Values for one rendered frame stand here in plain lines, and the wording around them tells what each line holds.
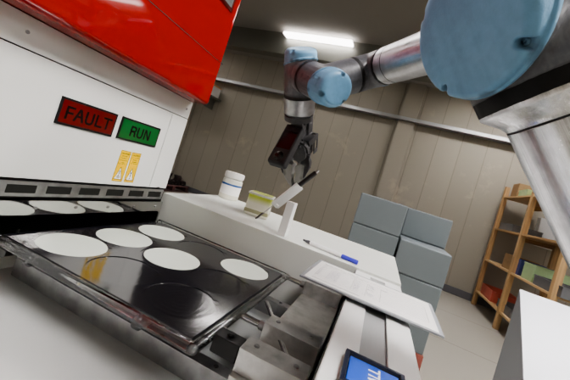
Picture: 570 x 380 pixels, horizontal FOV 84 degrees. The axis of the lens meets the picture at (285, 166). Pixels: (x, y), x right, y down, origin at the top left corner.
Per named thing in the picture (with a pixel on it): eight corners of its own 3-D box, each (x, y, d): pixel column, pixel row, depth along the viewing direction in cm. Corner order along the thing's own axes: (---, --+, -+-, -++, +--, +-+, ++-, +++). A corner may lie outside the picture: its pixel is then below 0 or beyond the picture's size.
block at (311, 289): (301, 293, 66) (305, 279, 66) (304, 289, 70) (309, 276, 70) (338, 309, 64) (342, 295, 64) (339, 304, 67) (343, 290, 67)
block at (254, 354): (231, 371, 36) (240, 345, 36) (244, 356, 39) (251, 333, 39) (297, 407, 33) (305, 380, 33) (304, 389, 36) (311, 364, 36)
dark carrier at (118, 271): (2, 237, 47) (2, 233, 47) (158, 223, 79) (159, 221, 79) (190, 343, 36) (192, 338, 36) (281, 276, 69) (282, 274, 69)
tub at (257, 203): (242, 212, 91) (248, 190, 91) (246, 209, 98) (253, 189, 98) (266, 220, 90) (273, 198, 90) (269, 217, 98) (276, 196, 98)
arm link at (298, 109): (307, 103, 71) (276, 97, 74) (306, 122, 73) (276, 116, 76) (320, 95, 76) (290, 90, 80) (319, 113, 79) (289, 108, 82)
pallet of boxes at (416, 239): (343, 290, 367) (371, 197, 370) (411, 321, 340) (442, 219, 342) (318, 326, 256) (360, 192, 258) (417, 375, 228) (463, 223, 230)
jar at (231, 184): (214, 195, 109) (222, 169, 109) (223, 195, 116) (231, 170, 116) (231, 201, 107) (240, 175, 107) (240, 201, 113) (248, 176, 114)
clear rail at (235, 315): (181, 354, 34) (186, 342, 34) (283, 277, 70) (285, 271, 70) (192, 360, 34) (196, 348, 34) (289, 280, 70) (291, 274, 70)
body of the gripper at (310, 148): (318, 153, 85) (321, 110, 80) (304, 166, 79) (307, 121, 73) (293, 148, 88) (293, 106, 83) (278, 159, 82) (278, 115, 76)
